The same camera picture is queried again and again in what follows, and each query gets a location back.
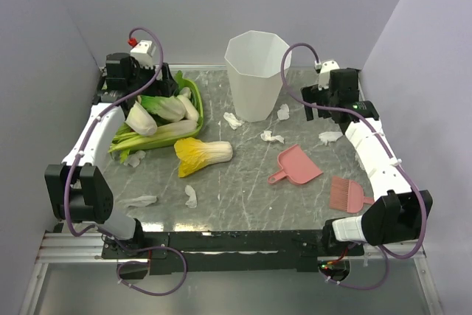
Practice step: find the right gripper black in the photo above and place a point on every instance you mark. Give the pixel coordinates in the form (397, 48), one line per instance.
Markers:
(312, 94)

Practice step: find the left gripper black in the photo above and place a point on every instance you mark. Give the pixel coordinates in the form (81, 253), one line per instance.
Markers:
(164, 88)

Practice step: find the paper scrap edge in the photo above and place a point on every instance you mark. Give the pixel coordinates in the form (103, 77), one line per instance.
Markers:
(328, 137)

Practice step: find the paper scrap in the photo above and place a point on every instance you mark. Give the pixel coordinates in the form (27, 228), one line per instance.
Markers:
(232, 120)
(283, 113)
(138, 202)
(267, 136)
(134, 159)
(192, 201)

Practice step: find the pink dustpan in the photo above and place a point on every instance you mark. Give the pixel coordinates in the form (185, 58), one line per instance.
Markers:
(295, 166)

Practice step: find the pink hand brush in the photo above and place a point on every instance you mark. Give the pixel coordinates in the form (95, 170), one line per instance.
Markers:
(347, 196)

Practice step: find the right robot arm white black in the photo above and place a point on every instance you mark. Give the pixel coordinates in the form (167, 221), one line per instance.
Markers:
(398, 210)

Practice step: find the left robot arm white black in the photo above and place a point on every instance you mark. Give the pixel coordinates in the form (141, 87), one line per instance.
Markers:
(78, 191)

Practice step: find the green bok choy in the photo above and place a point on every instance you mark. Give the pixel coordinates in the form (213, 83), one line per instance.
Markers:
(170, 109)

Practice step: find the white radish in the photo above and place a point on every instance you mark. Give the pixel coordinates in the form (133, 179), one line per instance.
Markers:
(191, 112)

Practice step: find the large white napa cabbage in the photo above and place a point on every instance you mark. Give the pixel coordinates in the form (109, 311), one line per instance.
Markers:
(140, 121)

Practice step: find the green celery stalk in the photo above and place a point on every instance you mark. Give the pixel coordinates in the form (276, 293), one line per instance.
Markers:
(127, 141)

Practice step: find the white plastic waste bin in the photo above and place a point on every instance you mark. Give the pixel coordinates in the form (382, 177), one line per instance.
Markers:
(253, 63)

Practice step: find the yellow napa cabbage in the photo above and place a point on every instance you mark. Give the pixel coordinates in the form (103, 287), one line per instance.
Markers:
(195, 155)

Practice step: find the paper scrap by tray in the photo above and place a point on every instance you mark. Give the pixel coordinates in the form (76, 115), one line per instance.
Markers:
(134, 159)

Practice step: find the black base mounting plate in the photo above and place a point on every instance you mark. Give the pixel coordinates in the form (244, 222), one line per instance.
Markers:
(299, 250)

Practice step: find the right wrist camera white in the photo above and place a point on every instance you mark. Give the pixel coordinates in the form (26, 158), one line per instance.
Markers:
(323, 69)

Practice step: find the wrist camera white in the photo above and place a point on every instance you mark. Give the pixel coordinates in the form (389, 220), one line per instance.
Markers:
(142, 51)
(323, 69)

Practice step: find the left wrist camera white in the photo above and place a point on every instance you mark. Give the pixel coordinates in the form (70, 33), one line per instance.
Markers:
(142, 51)

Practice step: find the aluminium rail frame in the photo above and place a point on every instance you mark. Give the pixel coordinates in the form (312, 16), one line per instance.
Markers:
(65, 248)

